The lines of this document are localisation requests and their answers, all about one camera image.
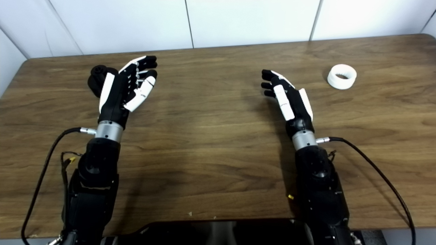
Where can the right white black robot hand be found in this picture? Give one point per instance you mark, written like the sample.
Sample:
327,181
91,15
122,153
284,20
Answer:
296,105

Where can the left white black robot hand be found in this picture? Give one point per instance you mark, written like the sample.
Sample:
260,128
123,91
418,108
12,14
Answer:
115,98

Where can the round black part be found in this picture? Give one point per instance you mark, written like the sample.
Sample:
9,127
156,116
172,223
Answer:
96,77

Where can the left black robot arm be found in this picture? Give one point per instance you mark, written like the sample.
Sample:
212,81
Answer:
92,190

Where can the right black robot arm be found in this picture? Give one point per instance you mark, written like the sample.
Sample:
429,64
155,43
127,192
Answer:
320,190

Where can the black robot torso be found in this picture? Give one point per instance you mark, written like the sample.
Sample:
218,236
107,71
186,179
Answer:
170,234

